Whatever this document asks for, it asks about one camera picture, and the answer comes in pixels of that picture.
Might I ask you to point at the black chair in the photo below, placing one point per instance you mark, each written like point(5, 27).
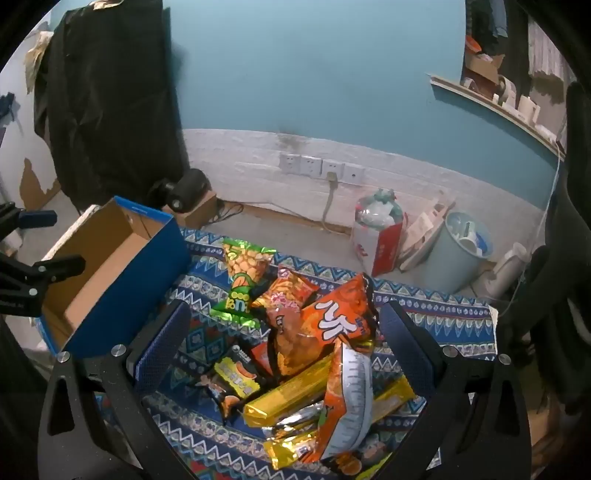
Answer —
point(568, 230)

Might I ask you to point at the black hanging cloth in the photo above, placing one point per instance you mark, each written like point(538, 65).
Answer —
point(106, 92)

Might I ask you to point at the light blue trash bin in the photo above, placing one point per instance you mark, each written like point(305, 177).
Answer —
point(448, 267)

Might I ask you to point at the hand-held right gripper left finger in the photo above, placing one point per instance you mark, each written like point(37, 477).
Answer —
point(159, 350)

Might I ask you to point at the long yellow snack packet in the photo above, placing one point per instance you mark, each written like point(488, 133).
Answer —
point(286, 392)
point(392, 397)

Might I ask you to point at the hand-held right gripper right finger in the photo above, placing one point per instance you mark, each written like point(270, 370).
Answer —
point(408, 350)

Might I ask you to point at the orange fruit-print snack packet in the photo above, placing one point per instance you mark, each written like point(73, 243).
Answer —
point(355, 464)

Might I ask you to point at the small dark snack packet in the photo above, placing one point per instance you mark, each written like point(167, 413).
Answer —
point(226, 402)

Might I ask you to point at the orange flower-print snack packet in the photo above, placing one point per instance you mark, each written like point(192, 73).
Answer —
point(286, 295)

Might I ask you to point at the red and white carton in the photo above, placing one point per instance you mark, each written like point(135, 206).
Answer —
point(383, 249)

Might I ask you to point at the brown paper bag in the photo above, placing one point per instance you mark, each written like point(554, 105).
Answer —
point(422, 230)

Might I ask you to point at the large orange chip bag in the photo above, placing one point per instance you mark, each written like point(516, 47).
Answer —
point(341, 318)

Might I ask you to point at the blue cardboard box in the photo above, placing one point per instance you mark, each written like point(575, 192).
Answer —
point(138, 286)

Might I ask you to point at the wall shelf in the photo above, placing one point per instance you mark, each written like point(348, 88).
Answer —
point(485, 104)

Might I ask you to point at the blue patterned cloth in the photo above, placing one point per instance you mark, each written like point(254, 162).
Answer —
point(438, 300)

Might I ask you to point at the gold foil snack packet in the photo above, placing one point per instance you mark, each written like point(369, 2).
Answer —
point(291, 450)

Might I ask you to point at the open brown cardboard box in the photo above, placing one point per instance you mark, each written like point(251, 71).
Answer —
point(482, 69)

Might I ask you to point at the green peanut snack packet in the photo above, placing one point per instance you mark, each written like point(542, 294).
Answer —
point(240, 272)

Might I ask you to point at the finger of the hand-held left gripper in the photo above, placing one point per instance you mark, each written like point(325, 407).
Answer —
point(55, 268)
point(37, 218)

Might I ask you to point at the white plastic bottle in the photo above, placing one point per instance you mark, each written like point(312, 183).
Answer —
point(505, 267)

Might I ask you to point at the white wall socket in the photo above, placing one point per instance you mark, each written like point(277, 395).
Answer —
point(332, 168)
point(312, 166)
point(290, 163)
point(354, 175)

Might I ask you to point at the small yellow candy packet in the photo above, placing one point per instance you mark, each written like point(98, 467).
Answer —
point(235, 374)

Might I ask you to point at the silver foil snack packet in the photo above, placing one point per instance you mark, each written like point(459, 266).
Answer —
point(295, 417)

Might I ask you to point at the orange and white snack bag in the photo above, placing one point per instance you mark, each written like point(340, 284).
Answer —
point(348, 401)

